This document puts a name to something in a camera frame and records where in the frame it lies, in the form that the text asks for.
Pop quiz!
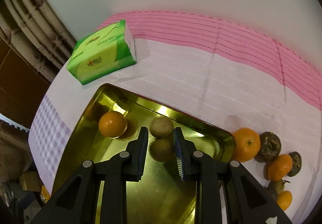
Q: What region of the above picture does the pink purple checkered tablecloth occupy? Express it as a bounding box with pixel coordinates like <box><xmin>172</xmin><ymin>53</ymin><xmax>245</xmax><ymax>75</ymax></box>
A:
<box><xmin>29</xmin><ymin>11</ymin><xmax>321</xmax><ymax>223</ymax></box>

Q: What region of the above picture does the green tissue pack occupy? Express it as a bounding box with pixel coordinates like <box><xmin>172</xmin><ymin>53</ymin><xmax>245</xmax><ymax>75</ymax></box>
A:
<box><xmin>67</xmin><ymin>20</ymin><xmax>136</xmax><ymax>85</ymax></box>

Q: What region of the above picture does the small brown longan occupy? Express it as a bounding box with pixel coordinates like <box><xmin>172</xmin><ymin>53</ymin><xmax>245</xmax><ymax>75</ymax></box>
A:
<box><xmin>150</xmin><ymin>117</ymin><xmax>174</xmax><ymax>138</ymax></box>
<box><xmin>150</xmin><ymin>139</ymin><xmax>174</xmax><ymax>162</ymax></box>

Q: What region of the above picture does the olive green small fruit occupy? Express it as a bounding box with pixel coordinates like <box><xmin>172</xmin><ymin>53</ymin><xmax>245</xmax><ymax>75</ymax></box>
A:
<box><xmin>268</xmin><ymin>179</ymin><xmax>290</xmax><ymax>195</ymax></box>

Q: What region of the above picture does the gold toffee tin box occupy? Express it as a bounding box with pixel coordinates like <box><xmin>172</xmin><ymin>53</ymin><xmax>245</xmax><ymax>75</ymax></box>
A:
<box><xmin>52</xmin><ymin>83</ymin><xmax>235</xmax><ymax>223</ymax></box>

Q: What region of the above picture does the orange tangerine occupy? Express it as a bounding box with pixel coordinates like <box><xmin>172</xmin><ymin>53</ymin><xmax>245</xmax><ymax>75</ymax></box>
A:
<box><xmin>98</xmin><ymin>111</ymin><xmax>128</xmax><ymax>138</ymax></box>
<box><xmin>267</xmin><ymin>154</ymin><xmax>293</xmax><ymax>182</ymax></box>
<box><xmin>277</xmin><ymin>190</ymin><xmax>293</xmax><ymax>211</ymax></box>
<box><xmin>232</xmin><ymin>128</ymin><xmax>261</xmax><ymax>162</ymax></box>

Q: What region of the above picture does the beige curtain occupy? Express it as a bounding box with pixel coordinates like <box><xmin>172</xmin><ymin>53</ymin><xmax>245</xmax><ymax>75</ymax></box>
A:
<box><xmin>1</xmin><ymin>0</ymin><xmax>76</xmax><ymax>83</ymax></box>

